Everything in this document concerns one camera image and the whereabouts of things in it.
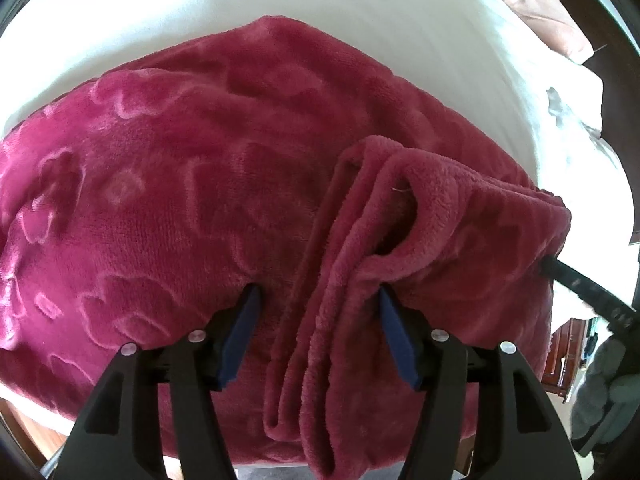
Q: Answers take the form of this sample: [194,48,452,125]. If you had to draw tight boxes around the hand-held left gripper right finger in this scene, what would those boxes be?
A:
[377,285,583,480]

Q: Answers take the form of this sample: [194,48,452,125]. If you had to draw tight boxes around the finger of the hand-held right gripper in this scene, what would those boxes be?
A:
[542,255,638,331]

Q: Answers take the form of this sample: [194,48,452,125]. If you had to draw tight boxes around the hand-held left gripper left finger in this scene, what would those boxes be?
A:
[57,282,263,480]

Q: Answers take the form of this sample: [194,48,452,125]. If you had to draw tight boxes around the red fleece pants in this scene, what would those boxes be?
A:
[0,15,573,480]

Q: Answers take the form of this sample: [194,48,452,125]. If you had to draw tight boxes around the person's right forearm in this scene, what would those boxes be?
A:
[570,335,640,456]

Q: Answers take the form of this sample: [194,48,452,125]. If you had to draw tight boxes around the reddish wooden bedside cabinet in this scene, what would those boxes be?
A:
[545,317,588,403]

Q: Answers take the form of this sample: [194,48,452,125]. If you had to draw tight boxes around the white pillow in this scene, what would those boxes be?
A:
[542,57,606,136]

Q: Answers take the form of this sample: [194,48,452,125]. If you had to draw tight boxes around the dark wooden headboard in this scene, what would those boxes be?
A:
[545,0,640,246]

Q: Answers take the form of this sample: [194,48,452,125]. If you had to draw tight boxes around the pink pillow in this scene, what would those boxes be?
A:
[487,0,596,63]

